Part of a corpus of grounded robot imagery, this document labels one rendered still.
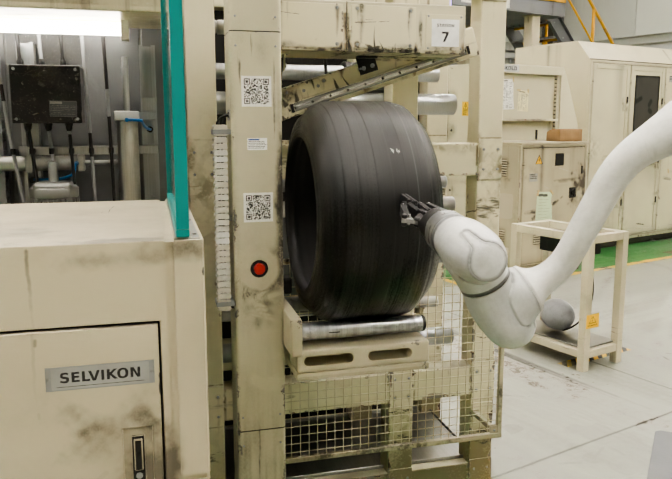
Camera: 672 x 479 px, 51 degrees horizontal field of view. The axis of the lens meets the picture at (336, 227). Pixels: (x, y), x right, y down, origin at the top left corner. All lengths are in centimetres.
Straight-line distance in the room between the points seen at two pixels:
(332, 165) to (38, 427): 89
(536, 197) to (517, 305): 531
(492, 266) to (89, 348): 68
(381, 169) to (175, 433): 83
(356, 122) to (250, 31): 34
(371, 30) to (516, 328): 108
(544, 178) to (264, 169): 511
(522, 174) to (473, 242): 526
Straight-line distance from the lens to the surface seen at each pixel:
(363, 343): 185
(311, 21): 209
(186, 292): 105
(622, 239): 441
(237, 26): 179
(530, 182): 658
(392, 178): 167
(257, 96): 178
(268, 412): 194
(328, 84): 223
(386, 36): 215
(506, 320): 138
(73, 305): 106
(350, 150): 167
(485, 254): 126
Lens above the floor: 144
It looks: 9 degrees down
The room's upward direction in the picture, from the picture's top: straight up
